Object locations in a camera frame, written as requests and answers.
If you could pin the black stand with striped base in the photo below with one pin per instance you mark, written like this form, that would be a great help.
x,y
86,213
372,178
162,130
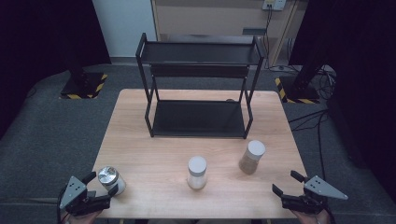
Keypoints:
x,y
300,90
81,85

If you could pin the silver lid spice jar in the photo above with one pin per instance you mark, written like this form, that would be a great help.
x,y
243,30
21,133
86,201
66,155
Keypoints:
x,y
109,180

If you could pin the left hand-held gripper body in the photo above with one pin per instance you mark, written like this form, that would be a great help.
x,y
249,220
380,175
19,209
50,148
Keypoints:
x,y
74,193

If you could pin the beige wooden cabinet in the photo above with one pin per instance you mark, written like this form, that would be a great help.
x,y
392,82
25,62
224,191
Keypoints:
x,y
202,18

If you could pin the white wall socket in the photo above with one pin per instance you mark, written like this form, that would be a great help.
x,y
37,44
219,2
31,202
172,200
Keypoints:
x,y
274,4

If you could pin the white lid jar brown contents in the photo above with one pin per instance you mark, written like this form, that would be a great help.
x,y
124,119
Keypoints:
x,y
251,158

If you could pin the black two-tier metal rack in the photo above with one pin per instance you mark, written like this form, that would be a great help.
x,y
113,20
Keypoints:
x,y
199,54

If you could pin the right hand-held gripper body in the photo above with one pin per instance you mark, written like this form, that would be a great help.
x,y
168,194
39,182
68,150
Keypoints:
x,y
320,188

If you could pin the black curtain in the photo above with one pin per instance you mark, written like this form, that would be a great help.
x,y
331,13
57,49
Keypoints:
x,y
361,62
40,37

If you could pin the person's left hand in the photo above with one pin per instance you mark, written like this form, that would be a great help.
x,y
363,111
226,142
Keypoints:
x,y
79,219

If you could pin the grey cabinet label plate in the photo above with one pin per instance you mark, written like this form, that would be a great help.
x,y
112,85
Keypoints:
x,y
254,31

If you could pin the white lid jar pale contents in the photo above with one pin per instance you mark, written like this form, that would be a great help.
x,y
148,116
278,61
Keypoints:
x,y
197,174

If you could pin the person's right hand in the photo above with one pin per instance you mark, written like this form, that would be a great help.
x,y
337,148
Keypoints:
x,y
314,219

